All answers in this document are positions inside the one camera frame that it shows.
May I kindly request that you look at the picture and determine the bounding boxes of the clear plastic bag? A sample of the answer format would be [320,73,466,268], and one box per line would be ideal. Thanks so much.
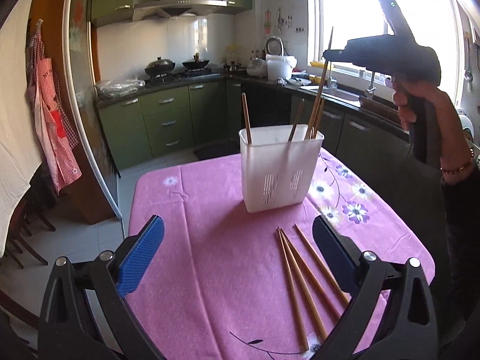
[95,79,146,98]

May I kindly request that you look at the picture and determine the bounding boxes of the black kitchen counter cabinets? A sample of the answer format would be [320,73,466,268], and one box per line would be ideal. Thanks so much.
[226,79,445,236]

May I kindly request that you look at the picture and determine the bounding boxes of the black open wok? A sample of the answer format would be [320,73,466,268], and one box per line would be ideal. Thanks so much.
[182,53,210,71]

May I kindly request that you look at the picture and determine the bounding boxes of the purple floral tablecloth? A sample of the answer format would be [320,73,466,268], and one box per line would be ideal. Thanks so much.
[127,150,435,359]

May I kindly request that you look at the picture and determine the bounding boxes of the gas stove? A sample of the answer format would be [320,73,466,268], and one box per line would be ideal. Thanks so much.
[145,68,214,88]

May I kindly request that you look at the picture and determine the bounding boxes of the light bamboo chopstick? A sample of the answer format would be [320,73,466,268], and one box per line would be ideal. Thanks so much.
[294,223,350,307]
[304,27,335,141]
[310,97,326,139]
[277,228,309,353]
[280,229,327,343]

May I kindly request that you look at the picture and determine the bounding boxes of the white plastic bucket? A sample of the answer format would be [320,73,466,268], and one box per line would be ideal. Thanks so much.
[266,55,298,81]

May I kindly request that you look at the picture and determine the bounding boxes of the white rice cooker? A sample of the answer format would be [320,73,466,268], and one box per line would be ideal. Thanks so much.
[247,58,268,77]

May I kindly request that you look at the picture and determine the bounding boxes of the person's right hand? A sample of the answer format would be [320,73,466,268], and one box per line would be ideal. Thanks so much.
[393,80,472,174]

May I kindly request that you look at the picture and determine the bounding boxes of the brown ribbed chopstick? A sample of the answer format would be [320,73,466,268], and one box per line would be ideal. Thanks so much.
[241,92,252,145]
[288,98,305,142]

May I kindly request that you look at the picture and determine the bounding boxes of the black lidded wok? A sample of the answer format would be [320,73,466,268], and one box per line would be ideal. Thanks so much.
[145,57,176,77]

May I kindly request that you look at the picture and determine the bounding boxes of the beaded bracelet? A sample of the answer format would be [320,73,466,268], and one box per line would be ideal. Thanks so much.
[438,146,477,176]

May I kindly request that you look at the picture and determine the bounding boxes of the steel kitchen sink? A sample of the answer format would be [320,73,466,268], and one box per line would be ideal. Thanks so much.
[300,85,360,102]

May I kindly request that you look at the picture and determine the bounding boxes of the green lower kitchen cabinets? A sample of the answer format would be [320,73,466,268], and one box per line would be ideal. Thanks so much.
[97,76,242,172]

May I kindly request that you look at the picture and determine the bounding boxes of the red checkered apron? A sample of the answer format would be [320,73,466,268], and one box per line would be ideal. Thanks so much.
[27,19,82,193]

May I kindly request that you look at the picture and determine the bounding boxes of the kitchen window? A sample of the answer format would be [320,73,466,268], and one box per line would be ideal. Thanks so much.
[307,0,469,102]

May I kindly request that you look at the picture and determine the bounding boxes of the dark floor mat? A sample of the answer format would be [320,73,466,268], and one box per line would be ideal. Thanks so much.
[193,139,240,161]

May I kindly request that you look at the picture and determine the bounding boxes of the white plastic utensil holder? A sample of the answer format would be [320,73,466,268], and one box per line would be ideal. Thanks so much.
[238,124,325,213]

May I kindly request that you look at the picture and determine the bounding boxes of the wooden dining chair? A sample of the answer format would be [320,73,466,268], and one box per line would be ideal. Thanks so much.
[5,166,57,269]

